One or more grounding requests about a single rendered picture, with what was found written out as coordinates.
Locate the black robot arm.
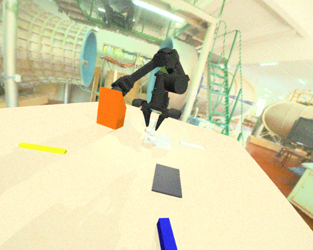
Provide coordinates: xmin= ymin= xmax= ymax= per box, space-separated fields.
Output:
xmin=111 ymin=47 xmax=190 ymax=97

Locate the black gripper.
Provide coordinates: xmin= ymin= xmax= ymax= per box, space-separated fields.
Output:
xmin=131 ymin=88 xmax=182 ymax=131

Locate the yellow flat bar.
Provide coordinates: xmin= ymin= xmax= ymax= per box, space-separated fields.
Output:
xmin=19 ymin=143 xmax=67 ymax=154

